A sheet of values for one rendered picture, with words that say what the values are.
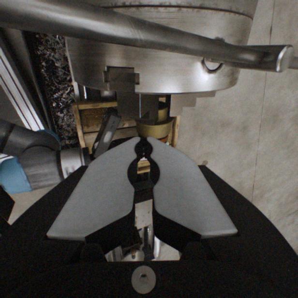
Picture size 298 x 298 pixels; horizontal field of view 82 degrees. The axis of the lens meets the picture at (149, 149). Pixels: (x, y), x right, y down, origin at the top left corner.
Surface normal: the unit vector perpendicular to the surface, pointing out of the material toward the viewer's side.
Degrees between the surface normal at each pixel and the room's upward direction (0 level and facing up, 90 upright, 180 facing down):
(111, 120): 3
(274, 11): 1
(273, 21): 1
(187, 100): 9
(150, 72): 25
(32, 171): 39
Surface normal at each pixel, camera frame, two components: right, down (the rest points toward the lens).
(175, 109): 0.20, 0.49
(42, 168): 0.29, -0.18
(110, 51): -0.37, 0.46
